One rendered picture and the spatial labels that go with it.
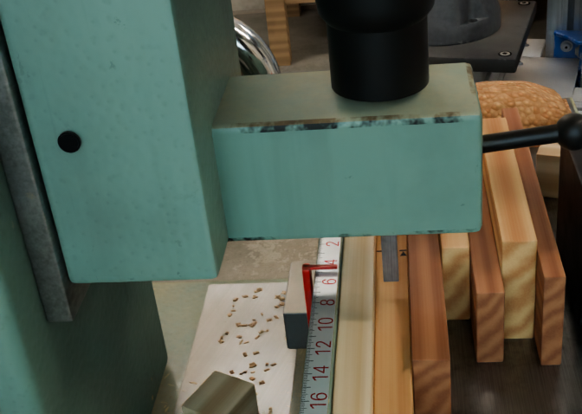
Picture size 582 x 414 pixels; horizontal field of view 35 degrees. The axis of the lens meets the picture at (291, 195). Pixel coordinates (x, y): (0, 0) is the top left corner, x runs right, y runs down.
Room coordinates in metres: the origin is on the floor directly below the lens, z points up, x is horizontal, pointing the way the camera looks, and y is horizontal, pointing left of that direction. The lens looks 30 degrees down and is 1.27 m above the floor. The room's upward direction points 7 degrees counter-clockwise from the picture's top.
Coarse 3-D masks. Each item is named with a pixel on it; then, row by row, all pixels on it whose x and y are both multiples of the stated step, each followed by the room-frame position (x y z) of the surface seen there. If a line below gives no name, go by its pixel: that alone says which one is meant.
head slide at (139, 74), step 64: (0, 0) 0.40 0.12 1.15; (64, 0) 0.40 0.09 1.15; (128, 0) 0.39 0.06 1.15; (192, 0) 0.43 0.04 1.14; (64, 64) 0.40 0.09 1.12; (128, 64) 0.40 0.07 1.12; (192, 64) 0.41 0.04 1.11; (64, 128) 0.40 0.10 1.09; (128, 128) 0.40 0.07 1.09; (192, 128) 0.39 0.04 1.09; (64, 192) 0.40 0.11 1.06; (128, 192) 0.40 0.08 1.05; (192, 192) 0.39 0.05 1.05; (64, 256) 0.40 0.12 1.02; (128, 256) 0.40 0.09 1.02; (192, 256) 0.39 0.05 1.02
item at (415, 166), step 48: (240, 96) 0.46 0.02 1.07; (288, 96) 0.45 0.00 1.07; (336, 96) 0.45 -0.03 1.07; (432, 96) 0.43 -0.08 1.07; (240, 144) 0.42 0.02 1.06; (288, 144) 0.42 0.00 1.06; (336, 144) 0.42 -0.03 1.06; (384, 144) 0.41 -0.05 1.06; (432, 144) 0.41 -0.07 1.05; (480, 144) 0.41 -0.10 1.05; (240, 192) 0.43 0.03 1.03; (288, 192) 0.42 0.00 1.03; (336, 192) 0.42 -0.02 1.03; (384, 192) 0.41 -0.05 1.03; (432, 192) 0.41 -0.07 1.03; (480, 192) 0.41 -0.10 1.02; (240, 240) 0.43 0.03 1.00
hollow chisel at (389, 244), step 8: (384, 240) 0.45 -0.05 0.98; (392, 240) 0.44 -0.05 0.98; (384, 248) 0.44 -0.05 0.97; (392, 248) 0.44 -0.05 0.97; (384, 256) 0.45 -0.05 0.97; (392, 256) 0.44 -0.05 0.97; (384, 264) 0.45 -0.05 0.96; (392, 264) 0.44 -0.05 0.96; (384, 272) 0.45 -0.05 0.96; (392, 272) 0.44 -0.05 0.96; (384, 280) 0.45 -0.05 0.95; (392, 280) 0.44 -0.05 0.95
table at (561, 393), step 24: (552, 216) 0.57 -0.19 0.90; (456, 336) 0.45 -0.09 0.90; (576, 336) 0.44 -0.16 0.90; (456, 360) 0.43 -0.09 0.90; (504, 360) 0.42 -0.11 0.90; (528, 360) 0.42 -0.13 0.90; (576, 360) 0.41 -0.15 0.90; (456, 384) 0.41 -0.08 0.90; (480, 384) 0.40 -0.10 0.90; (504, 384) 0.40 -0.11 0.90; (528, 384) 0.40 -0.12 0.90; (552, 384) 0.40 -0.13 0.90; (576, 384) 0.40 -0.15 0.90; (456, 408) 0.39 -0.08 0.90; (480, 408) 0.39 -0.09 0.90; (504, 408) 0.38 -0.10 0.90; (528, 408) 0.38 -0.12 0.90; (552, 408) 0.38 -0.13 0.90; (576, 408) 0.38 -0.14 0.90
